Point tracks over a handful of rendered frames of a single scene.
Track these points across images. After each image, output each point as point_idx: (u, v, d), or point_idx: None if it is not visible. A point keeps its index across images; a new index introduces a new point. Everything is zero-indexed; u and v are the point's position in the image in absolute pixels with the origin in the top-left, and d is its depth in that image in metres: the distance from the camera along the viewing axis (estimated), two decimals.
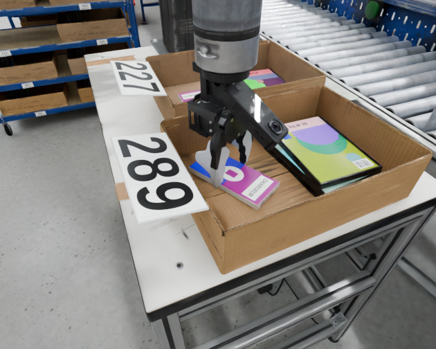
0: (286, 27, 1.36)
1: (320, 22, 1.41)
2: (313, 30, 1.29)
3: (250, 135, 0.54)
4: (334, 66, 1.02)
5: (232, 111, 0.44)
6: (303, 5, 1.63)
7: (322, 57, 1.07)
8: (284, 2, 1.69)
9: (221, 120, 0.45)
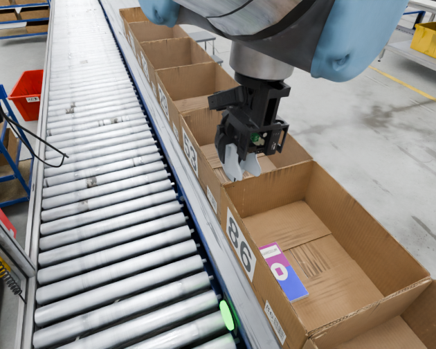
0: None
1: None
2: None
3: (221, 149, 0.51)
4: None
5: None
6: (201, 321, 0.80)
7: None
8: (172, 292, 0.87)
9: None
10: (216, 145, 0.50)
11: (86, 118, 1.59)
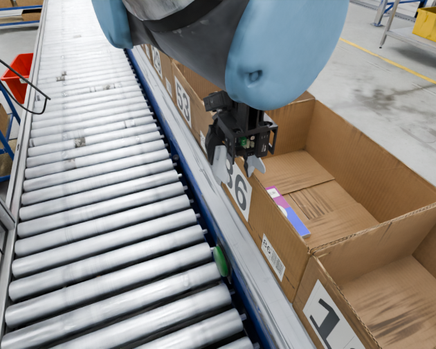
0: None
1: None
2: None
3: (212, 149, 0.51)
4: None
5: None
6: (193, 271, 0.74)
7: None
8: (162, 244, 0.80)
9: None
10: (205, 145, 0.49)
11: (77, 84, 1.52)
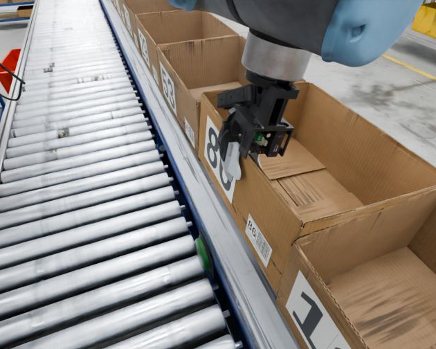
0: None
1: None
2: None
3: (223, 146, 0.51)
4: None
5: None
6: (174, 265, 0.69)
7: None
8: (143, 237, 0.75)
9: None
10: (219, 142, 0.50)
11: (64, 75, 1.47)
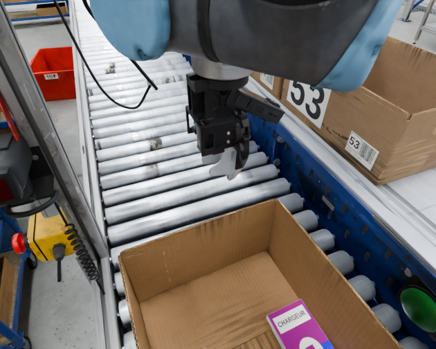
0: None
1: None
2: None
3: None
4: None
5: (248, 109, 0.45)
6: None
7: None
8: None
9: (243, 123, 0.45)
10: None
11: (131, 77, 1.33)
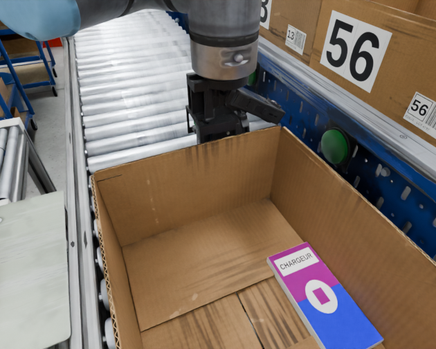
0: None
1: None
2: None
3: None
4: None
5: (247, 109, 0.45)
6: (189, 50, 1.19)
7: None
8: (169, 42, 1.26)
9: (243, 123, 0.45)
10: None
11: None
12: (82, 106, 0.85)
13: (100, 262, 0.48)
